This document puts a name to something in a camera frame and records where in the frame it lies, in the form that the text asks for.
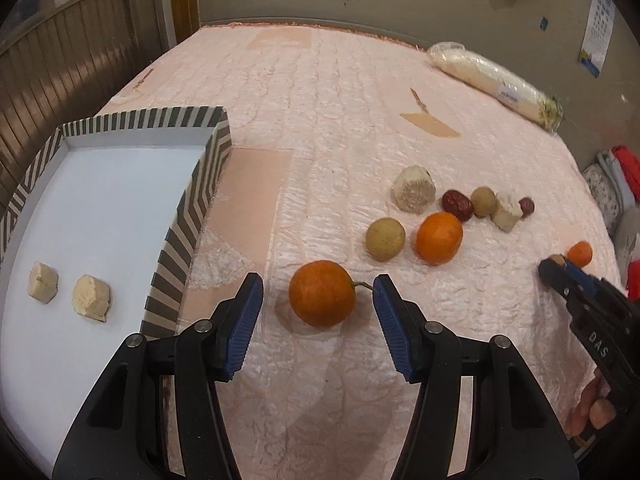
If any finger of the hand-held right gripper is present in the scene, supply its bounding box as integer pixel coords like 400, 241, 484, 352
538, 259, 587, 308
549, 255, 603, 288

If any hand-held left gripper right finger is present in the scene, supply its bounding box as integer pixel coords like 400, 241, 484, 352
372, 274, 581, 480

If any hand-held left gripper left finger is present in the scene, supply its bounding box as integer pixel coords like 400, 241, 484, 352
51, 272, 264, 480

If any orange with stem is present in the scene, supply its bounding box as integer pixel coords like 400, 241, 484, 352
288, 260, 374, 328

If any small round tan fruit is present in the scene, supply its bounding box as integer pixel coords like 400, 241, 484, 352
471, 186, 498, 219

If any large red jujube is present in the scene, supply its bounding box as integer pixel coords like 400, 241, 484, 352
441, 189, 475, 223

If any striped cardboard box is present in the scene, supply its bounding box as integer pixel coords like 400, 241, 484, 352
0, 106, 233, 478

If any person's right hand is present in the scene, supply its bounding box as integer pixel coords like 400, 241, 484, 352
564, 367, 618, 438

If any small orange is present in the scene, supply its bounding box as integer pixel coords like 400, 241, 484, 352
567, 241, 593, 268

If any large round tan fruit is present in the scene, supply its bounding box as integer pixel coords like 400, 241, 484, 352
365, 217, 406, 262

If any floral grey cloth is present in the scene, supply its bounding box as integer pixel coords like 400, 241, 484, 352
581, 152, 626, 233

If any pale small sugarcane chunk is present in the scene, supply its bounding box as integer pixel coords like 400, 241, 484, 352
491, 192, 524, 233

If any round orange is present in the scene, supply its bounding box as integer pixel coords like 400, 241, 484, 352
416, 212, 464, 266

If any red cloth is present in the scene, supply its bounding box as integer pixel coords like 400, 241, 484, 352
611, 145, 640, 203

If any wide beige sugarcane chunk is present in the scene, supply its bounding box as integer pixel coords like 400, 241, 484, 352
393, 164, 436, 214

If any pink quilt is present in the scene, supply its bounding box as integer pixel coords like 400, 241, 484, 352
100, 22, 626, 480

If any wrapped white radish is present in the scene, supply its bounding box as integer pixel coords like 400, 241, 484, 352
426, 41, 564, 134

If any slatted wooden panel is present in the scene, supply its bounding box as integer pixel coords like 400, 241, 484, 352
0, 0, 176, 201

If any wall calendar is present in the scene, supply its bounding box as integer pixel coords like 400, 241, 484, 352
578, 0, 618, 78

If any wooden door frame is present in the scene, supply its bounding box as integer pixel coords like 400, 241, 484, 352
167, 0, 202, 47

